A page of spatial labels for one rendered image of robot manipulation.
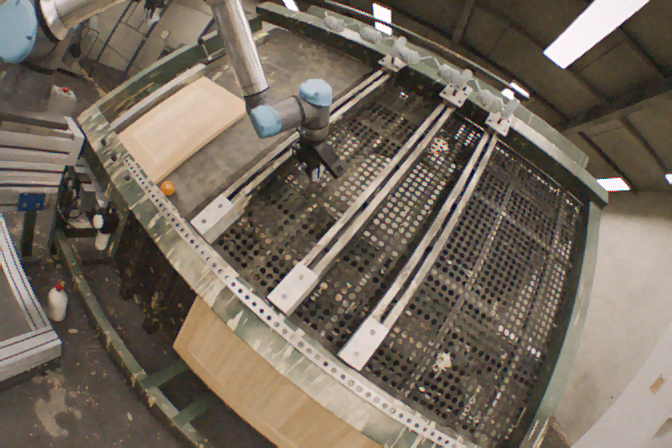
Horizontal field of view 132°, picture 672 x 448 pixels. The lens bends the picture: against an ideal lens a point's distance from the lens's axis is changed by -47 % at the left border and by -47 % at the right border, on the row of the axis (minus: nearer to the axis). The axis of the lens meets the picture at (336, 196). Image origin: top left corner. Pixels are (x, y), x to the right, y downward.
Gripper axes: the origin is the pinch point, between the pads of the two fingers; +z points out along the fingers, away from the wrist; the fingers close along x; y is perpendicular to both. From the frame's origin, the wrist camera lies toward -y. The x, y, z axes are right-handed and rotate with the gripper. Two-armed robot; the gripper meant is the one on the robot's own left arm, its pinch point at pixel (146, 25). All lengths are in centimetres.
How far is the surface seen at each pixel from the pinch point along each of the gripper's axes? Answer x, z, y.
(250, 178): -87, 24, -7
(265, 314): -117, 35, -32
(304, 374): -133, 37, -38
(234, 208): -90, 29, -16
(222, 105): -48, 22, 15
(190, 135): -50, 31, -2
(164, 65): 5.7, 23.5, 18.0
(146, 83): 6.1, 32.4, 8.3
